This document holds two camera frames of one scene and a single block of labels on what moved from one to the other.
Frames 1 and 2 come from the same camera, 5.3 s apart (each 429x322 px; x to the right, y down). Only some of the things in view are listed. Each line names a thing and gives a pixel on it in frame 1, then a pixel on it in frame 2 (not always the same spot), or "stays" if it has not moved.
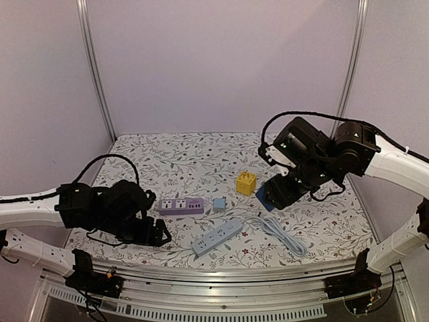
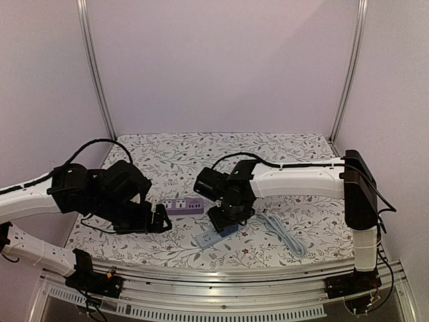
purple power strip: (183, 206) stays
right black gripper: (286, 187) to (222, 224)
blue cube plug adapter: (261, 196) to (229, 230)
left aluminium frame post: (83, 15) stays
